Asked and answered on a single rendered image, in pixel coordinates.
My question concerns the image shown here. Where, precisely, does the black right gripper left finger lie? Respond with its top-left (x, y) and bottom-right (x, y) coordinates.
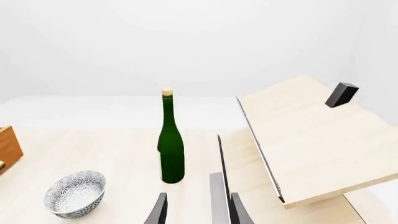
top-left (143, 192), bottom-right (169, 224)

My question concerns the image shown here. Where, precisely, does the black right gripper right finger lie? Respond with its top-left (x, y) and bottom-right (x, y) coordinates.
top-left (229, 192), bottom-right (256, 224)

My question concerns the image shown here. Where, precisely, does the blue white patterned bowl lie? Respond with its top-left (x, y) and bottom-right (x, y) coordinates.
top-left (43, 170), bottom-right (108, 220)

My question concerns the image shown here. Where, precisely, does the wooden cabinet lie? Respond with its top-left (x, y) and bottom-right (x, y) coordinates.
top-left (0, 125), bottom-right (25, 176)

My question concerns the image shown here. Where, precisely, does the grey upright slab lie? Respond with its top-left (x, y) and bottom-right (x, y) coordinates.
top-left (209, 172), bottom-right (231, 224)

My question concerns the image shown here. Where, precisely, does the green glass wine bottle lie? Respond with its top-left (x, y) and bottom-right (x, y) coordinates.
top-left (157, 87), bottom-right (185, 185)

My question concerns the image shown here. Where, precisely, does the pale wooden shelf rack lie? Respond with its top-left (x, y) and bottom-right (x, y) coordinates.
top-left (216, 74), bottom-right (398, 224)

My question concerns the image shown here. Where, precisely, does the black block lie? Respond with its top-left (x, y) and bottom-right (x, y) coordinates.
top-left (325, 81), bottom-right (359, 109)

